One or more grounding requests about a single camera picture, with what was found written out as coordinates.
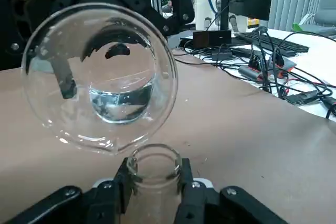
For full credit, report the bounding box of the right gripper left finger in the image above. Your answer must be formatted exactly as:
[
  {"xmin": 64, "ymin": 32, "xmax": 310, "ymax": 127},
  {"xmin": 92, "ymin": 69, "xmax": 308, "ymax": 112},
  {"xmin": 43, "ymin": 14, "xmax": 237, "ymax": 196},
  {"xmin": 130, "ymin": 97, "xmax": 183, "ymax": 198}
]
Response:
[{"xmin": 7, "ymin": 157, "xmax": 137, "ymax": 224}]

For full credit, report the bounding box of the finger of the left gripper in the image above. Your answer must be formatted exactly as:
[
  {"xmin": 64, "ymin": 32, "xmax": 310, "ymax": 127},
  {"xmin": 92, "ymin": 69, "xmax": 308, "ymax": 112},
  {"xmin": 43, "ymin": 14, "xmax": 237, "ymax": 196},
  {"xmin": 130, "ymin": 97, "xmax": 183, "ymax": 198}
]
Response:
[
  {"xmin": 104, "ymin": 0, "xmax": 196, "ymax": 37},
  {"xmin": 51, "ymin": 57, "xmax": 79, "ymax": 100}
]

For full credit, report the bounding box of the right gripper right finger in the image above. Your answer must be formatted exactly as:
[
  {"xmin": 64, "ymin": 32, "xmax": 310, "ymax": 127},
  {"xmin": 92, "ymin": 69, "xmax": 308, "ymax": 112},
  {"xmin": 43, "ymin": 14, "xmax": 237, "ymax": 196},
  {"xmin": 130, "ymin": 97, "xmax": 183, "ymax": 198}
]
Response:
[{"xmin": 175, "ymin": 157, "xmax": 289, "ymax": 224}]

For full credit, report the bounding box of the clear glass conical flask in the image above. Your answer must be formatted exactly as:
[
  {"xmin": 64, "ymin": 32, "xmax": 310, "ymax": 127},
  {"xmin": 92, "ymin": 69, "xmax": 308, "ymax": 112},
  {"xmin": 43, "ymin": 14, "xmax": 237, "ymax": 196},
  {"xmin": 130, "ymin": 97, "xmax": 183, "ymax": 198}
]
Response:
[{"xmin": 125, "ymin": 143, "xmax": 184, "ymax": 224}]

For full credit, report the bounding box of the clear glass beaker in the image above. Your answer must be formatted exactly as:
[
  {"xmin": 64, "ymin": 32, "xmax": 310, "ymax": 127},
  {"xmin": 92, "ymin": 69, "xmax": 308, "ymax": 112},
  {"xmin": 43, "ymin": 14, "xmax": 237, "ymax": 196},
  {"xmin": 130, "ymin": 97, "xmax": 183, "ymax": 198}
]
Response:
[{"xmin": 21, "ymin": 1, "xmax": 180, "ymax": 156}]

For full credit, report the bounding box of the person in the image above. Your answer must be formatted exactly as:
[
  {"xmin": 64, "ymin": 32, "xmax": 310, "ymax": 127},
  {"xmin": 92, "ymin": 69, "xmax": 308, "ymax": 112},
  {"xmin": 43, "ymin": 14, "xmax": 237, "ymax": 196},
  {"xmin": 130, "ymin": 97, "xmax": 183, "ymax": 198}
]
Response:
[{"xmin": 192, "ymin": 0, "xmax": 224, "ymax": 31}]

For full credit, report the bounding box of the dark rectangular box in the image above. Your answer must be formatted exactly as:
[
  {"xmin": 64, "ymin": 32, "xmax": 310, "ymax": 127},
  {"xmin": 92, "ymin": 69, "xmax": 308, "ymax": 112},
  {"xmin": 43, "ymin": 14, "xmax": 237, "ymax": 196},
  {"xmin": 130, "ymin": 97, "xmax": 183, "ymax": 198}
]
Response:
[{"xmin": 193, "ymin": 29, "xmax": 233, "ymax": 47}]

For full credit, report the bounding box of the black docking box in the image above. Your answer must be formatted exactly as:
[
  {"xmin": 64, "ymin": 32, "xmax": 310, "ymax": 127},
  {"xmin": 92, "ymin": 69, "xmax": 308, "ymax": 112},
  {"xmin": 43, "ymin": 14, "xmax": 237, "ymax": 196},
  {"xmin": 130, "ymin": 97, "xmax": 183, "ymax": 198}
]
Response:
[{"xmin": 209, "ymin": 50, "xmax": 234, "ymax": 62}]

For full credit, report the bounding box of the translucent plastic cup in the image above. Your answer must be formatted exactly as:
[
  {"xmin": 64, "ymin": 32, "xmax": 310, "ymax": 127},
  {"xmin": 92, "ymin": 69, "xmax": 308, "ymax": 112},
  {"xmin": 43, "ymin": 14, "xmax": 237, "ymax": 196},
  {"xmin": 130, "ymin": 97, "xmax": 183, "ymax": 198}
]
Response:
[{"xmin": 234, "ymin": 15, "xmax": 249, "ymax": 34}]

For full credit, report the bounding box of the grey usb hub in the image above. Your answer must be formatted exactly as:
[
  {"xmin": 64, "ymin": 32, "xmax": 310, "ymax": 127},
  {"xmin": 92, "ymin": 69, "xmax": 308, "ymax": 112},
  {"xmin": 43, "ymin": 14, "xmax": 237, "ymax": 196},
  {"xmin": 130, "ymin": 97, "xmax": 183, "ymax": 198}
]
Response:
[{"xmin": 238, "ymin": 56, "xmax": 298, "ymax": 82}]

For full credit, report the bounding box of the black keyboard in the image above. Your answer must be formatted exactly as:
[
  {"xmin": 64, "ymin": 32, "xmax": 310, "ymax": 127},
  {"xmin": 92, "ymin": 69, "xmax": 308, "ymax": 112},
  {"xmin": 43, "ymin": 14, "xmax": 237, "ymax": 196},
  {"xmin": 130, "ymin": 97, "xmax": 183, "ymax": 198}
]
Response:
[{"xmin": 234, "ymin": 31, "xmax": 311, "ymax": 57}]

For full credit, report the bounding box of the green plastic object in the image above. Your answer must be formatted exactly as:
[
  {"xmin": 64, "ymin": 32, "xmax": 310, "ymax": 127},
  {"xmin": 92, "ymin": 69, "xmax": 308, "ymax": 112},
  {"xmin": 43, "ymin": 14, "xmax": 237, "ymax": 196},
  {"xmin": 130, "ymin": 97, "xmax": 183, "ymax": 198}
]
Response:
[{"xmin": 292, "ymin": 22, "xmax": 307, "ymax": 33}]

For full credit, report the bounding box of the grey office chair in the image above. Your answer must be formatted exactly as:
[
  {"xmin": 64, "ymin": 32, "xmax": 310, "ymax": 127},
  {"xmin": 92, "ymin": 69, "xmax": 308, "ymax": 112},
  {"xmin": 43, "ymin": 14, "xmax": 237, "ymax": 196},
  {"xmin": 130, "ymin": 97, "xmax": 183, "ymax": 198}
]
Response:
[{"xmin": 313, "ymin": 0, "xmax": 336, "ymax": 29}]

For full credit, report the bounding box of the black flat adapter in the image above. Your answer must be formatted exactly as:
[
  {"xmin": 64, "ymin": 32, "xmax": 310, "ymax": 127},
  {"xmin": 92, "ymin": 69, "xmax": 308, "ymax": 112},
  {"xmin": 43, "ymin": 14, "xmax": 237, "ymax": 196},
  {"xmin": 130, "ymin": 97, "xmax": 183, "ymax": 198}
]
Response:
[{"xmin": 284, "ymin": 90, "xmax": 320, "ymax": 106}]

